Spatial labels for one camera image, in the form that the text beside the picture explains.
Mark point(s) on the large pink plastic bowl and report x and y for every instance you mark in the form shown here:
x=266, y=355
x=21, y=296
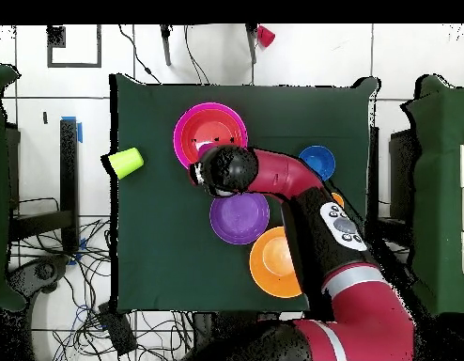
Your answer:
x=177, y=139

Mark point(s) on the red plastic bowl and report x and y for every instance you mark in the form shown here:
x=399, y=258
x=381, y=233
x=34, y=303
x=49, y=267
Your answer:
x=209, y=128

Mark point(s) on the purple plastic bowl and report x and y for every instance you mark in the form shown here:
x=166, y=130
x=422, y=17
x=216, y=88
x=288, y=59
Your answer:
x=239, y=222

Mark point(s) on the large orange plastic bowl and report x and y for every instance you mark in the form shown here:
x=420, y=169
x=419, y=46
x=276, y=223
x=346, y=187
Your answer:
x=266, y=270

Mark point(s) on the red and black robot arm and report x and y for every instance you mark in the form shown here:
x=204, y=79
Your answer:
x=284, y=173

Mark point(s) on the lime green plastic cup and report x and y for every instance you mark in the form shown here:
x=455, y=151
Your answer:
x=125, y=161

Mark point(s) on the dark green table cloth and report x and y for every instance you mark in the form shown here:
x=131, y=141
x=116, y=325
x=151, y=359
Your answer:
x=160, y=263

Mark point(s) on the blue tape strip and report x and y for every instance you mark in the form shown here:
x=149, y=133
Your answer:
x=80, y=131

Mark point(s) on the small blue plastic bowl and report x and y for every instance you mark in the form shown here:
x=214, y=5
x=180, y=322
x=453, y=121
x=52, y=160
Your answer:
x=320, y=160

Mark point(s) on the black metal stand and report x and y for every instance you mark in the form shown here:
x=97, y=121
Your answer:
x=68, y=169
x=373, y=169

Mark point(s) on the black tripod leg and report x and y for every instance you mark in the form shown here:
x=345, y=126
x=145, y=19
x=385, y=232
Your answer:
x=166, y=45
x=251, y=45

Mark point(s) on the orange plastic cup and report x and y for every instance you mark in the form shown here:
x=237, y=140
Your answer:
x=339, y=199

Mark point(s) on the red plastic cup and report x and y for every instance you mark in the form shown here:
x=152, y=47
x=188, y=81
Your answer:
x=266, y=37

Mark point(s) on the black power strip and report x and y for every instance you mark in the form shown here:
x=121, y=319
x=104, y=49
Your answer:
x=117, y=331

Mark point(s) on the black square floor frame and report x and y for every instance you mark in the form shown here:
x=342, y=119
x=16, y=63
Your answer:
x=74, y=65

